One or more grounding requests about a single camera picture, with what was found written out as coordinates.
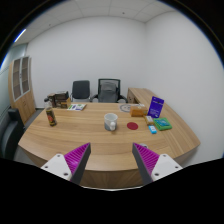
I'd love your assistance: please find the grey mesh office chair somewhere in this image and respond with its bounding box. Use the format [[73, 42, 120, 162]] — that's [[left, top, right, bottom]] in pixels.
[[90, 78, 128, 104]]

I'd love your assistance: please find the ceiling light panel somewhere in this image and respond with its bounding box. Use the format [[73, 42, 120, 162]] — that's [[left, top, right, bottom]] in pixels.
[[13, 28, 27, 44]]

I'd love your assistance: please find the green packets stack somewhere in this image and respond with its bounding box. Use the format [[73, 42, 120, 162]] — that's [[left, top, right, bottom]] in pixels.
[[153, 117, 173, 132]]

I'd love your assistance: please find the white green printed leaflet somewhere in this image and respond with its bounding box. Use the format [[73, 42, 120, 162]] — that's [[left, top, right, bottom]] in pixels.
[[66, 103, 88, 112]]

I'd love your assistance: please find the black office chair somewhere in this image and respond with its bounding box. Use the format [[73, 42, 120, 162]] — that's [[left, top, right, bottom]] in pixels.
[[70, 79, 92, 103]]

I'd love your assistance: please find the small tan box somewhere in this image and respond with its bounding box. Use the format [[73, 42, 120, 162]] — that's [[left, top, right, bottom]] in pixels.
[[144, 115, 155, 126]]

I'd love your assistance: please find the black leather armchair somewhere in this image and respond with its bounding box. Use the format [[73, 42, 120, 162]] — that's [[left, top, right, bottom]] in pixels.
[[0, 107, 26, 161]]

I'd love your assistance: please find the wooden side cabinet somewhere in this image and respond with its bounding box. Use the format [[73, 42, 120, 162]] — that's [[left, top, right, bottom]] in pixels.
[[126, 87, 158, 105]]

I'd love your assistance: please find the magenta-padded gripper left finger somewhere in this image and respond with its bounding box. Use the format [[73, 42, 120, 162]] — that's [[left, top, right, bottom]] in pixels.
[[40, 142, 92, 186]]

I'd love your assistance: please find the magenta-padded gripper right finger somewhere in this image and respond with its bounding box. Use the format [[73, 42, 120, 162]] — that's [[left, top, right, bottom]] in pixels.
[[132, 142, 184, 186]]

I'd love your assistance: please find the orange-brown box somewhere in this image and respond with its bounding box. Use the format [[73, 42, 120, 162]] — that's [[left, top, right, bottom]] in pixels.
[[129, 104, 149, 118]]

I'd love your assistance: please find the wooden cabinet with glass doors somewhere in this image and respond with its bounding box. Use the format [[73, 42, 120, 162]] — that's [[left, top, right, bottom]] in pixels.
[[7, 55, 37, 125]]

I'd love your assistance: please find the purple pouch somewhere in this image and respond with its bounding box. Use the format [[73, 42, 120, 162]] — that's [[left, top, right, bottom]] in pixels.
[[147, 96, 165, 119]]

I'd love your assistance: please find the flat round red coaster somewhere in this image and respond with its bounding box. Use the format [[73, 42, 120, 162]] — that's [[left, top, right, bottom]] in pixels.
[[126, 121, 139, 131]]

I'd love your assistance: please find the large brown cardboard box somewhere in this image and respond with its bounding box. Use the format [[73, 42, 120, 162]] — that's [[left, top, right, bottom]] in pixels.
[[54, 90, 72, 109]]

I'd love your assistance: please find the clear drink bottle black cap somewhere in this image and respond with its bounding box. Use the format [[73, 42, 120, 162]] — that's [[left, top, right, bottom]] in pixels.
[[44, 97, 58, 128]]

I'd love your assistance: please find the white mug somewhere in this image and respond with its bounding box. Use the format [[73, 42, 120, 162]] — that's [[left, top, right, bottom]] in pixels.
[[103, 112, 119, 132]]

